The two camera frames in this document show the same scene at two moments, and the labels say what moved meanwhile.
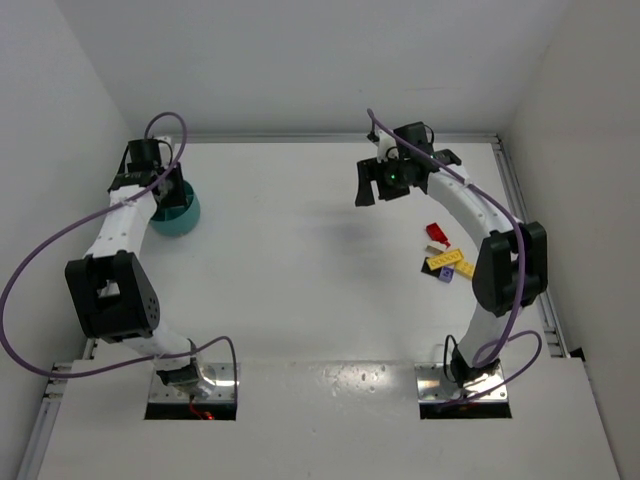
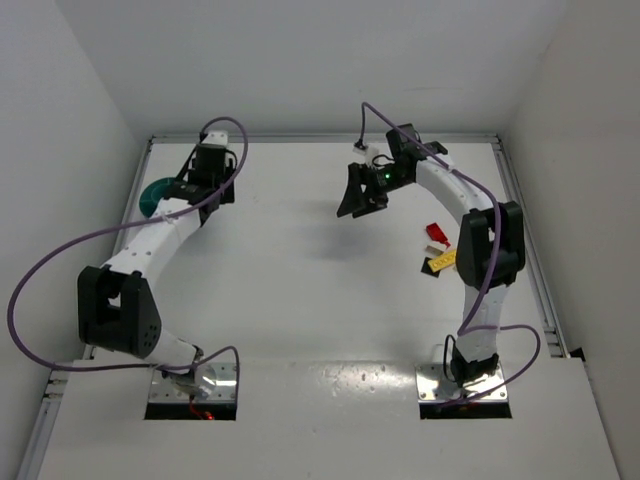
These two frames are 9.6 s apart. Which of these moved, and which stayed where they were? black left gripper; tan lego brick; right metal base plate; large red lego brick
Moved: black left gripper
Stayed: large red lego brick; tan lego brick; right metal base plate
